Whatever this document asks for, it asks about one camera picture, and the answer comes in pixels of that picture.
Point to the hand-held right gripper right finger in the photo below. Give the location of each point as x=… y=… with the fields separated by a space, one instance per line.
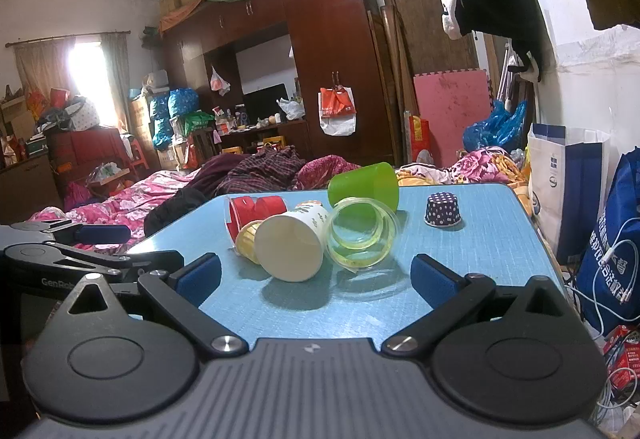
x=432 y=279

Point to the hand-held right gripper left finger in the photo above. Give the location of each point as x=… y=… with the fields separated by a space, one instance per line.
x=200 y=276

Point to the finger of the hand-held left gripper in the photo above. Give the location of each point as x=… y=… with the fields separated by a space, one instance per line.
x=145 y=261
x=102 y=234

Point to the white floral paper cup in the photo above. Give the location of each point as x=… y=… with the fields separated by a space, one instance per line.
x=290 y=246

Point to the small yellow cup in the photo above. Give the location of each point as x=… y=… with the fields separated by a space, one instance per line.
x=246 y=241

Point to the purple polka dot cup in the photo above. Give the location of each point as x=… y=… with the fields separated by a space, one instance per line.
x=442 y=211

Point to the red plastic cup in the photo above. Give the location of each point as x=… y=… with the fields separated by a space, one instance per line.
x=250 y=211

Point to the clear yellowish plastic cup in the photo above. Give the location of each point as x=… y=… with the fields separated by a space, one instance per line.
x=362 y=234

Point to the green plastic cup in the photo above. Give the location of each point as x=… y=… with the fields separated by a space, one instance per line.
x=367 y=186

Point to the red cabinet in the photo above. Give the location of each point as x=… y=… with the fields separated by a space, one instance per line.
x=87 y=151

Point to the red stool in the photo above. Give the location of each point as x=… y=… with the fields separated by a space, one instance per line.
x=136 y=155

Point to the maroon garment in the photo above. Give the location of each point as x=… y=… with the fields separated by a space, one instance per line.
x=215 y=174

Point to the dark plaid garment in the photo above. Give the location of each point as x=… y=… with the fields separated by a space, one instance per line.
x=260 y=171

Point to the stack of blue bags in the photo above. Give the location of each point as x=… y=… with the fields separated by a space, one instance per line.
x=172 y=116

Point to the red and yellow bag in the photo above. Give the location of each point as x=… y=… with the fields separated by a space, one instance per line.
x=419 y=139

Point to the green bag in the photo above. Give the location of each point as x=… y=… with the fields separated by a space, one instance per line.
x=199 y=123

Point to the beige curtain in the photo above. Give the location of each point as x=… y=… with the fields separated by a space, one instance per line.
x=42 y=66
x=116 y=79

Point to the white and blue paper bag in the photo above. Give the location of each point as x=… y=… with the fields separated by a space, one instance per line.
x=565 y=189

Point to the blue plastic bag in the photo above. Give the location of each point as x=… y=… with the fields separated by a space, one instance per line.
x=492 y=129

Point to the pink foam mat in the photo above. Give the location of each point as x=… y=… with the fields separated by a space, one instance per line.
x=450 y=109

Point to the blue tote bag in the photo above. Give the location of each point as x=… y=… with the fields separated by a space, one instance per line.
x=615 y=279

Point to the black monitor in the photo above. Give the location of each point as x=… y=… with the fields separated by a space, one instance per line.
x=265 y=104

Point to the white plastic bag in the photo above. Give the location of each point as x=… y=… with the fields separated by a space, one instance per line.
x=219 y=83
x=291 y=109

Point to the red and white shopping bag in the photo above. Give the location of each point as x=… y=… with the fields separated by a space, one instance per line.
x=337 y=111

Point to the red box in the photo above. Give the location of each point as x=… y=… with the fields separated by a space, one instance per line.
x=622 y=359

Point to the brown wooden board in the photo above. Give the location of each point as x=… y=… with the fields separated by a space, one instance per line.
x=425 y=19

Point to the white and black jacket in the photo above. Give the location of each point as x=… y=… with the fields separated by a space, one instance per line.
x=480 y=4

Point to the dark brown wooden wardrobe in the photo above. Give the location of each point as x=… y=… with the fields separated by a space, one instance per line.
x=325 y=19

